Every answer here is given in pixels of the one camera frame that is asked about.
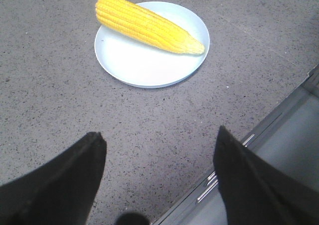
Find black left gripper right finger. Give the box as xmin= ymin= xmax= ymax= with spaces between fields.
xmin=213 ymin=126 xmax=319 ymax=225

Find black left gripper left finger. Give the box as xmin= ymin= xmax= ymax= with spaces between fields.
xmin=0 ymin=132 xmax=107 ymax=225

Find light blue round plate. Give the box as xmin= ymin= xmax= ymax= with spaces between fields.
xmin=94 ymin=1 xmax=210 ymax=88

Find yellow corn cob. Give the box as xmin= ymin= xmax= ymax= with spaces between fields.
xmin=95 ymin=0 xmax=205 ymax=55

